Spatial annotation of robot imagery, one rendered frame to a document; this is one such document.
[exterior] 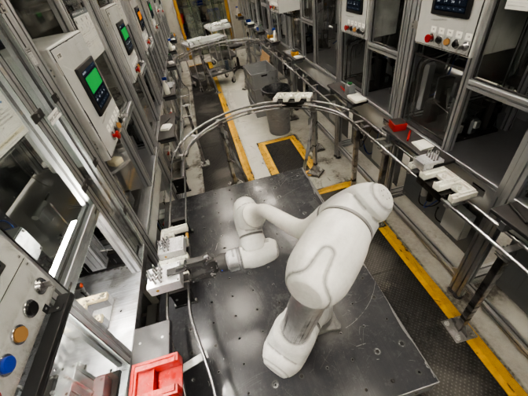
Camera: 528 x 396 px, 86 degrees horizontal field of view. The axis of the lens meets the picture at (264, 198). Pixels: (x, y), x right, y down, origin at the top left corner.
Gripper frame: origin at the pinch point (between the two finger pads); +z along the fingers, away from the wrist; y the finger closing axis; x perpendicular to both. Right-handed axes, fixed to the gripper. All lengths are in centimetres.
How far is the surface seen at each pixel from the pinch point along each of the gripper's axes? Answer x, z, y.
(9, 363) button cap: 42, 20, 38
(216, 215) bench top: -69, -15, -35
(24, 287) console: 27, 21, 42
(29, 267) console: 22, 21, 43
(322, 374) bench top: 38, -46, -35
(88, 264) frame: -25, 43, -6
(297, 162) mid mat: -202, -113, -100
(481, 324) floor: 18, -161, -100
